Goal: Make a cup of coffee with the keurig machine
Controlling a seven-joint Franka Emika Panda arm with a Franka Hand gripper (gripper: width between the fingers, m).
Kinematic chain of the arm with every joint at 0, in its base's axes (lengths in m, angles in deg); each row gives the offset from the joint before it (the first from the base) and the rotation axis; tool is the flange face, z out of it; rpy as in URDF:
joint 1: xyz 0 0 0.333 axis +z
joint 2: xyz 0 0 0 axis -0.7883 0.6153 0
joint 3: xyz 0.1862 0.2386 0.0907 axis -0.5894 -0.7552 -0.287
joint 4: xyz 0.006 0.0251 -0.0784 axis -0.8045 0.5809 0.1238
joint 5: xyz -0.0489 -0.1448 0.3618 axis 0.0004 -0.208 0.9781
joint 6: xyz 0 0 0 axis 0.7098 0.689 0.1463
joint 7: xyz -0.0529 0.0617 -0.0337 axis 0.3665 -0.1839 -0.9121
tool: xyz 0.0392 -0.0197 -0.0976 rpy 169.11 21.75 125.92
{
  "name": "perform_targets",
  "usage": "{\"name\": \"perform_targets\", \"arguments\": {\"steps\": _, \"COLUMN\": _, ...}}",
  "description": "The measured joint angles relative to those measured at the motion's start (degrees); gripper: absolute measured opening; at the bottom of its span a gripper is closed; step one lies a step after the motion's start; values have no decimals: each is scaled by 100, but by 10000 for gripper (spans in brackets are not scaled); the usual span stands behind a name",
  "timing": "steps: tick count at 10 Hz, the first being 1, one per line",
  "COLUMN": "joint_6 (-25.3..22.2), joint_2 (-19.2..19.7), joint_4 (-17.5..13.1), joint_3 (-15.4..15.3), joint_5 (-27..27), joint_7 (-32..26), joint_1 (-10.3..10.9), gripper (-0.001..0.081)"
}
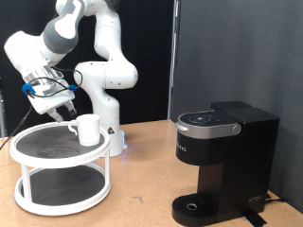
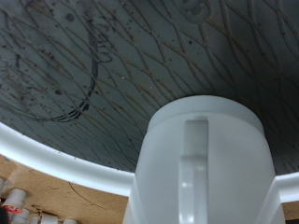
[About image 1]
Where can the silver vertical metal post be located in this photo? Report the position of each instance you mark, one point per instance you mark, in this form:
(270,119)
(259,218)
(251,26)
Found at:
(172,78)

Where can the white ceramic mug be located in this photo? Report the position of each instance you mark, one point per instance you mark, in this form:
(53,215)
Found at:
(88,132)

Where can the black backdrop curtain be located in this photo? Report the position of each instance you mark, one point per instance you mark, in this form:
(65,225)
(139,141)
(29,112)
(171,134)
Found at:
(151,104)

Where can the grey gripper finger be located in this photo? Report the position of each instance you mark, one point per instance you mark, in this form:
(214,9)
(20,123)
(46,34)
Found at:
(71,108)
(57,115)

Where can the black Keurig coffee machine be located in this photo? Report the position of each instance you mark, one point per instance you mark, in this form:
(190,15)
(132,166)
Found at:
(240,164)

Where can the black tape strip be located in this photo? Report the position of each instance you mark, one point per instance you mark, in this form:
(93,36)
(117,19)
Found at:
(255,219)

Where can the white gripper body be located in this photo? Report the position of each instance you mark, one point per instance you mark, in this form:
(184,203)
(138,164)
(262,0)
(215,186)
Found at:
(52,97)

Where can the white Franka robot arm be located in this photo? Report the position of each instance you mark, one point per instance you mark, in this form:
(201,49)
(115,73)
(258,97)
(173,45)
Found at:
(107,75)

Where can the black round grip liner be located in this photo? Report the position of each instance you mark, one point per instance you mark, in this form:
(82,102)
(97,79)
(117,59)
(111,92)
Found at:
(47,145)
(66,186)

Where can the grey metal frame bar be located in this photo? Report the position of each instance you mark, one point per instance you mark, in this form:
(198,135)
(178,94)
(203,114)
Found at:
(2,119)

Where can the dark grey partition panel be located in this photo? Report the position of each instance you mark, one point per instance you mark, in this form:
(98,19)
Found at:
(277,47)

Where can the white two-tier turntable stand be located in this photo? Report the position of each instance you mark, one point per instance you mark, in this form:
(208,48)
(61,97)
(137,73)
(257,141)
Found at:
(60,161)

